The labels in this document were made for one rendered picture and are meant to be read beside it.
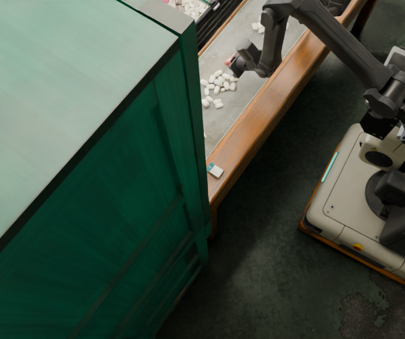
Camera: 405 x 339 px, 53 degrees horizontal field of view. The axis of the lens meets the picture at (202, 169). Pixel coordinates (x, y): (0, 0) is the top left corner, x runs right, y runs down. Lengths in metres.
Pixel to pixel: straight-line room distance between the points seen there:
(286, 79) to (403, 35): 1.47
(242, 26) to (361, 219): 1.05
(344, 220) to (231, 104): 0.80
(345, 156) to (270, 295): 0.81
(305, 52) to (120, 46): 1.37
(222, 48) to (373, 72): 0.85
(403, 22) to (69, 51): 2.77
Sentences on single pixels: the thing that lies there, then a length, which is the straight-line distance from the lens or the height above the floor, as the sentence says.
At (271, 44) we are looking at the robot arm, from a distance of 1.30.
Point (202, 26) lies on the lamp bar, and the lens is 1.43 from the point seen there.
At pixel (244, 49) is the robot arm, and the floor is 1.02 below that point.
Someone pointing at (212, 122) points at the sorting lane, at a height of 0.74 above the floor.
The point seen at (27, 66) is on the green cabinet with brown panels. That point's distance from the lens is 0.54.
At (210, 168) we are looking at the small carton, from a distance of 1.50.
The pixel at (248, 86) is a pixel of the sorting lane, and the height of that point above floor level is 0.74.
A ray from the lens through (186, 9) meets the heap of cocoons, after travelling 1.97.
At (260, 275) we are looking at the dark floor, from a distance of 2.21.
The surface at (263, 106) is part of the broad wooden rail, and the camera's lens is 1.65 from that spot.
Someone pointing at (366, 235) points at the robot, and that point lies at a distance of 2.07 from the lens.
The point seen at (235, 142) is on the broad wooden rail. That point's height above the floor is 0.76.
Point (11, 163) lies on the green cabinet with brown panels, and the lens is 0.48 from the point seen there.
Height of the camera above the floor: 2.18
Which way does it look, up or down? 69 degrees down
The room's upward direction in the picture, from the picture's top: 6 degrees counter-clockwise
